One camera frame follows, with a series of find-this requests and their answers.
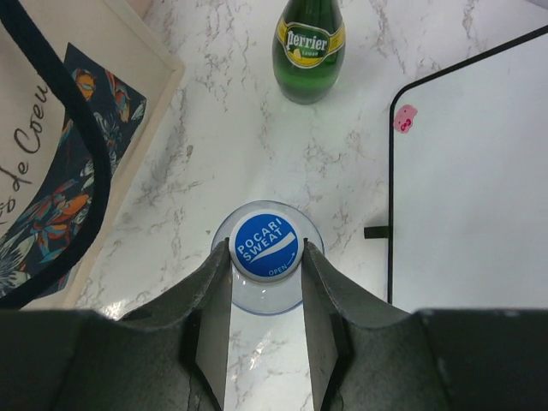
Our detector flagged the beige canvas tote bag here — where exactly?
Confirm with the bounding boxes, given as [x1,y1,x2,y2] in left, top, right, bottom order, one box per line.
[1,1,184,309]

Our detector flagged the green Perrier glass bottle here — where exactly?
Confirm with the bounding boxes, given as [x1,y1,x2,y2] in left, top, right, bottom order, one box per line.
[271,0,346,104]

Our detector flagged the pink whiteboard magnet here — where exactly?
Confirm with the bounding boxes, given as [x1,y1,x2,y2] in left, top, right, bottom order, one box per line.
[393,104,417,134]

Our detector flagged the white whiteboard black frame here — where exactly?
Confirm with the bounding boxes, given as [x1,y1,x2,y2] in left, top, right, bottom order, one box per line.
[364,27,547,312]

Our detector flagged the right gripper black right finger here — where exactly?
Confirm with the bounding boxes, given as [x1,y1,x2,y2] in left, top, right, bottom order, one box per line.
[301,241,445,410]

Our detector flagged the blue-capped water bottle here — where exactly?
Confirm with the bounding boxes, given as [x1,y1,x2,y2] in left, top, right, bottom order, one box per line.
[211,200,325,316]

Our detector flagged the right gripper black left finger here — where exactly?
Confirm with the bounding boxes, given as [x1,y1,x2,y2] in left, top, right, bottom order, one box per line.
[55,241,231,410]

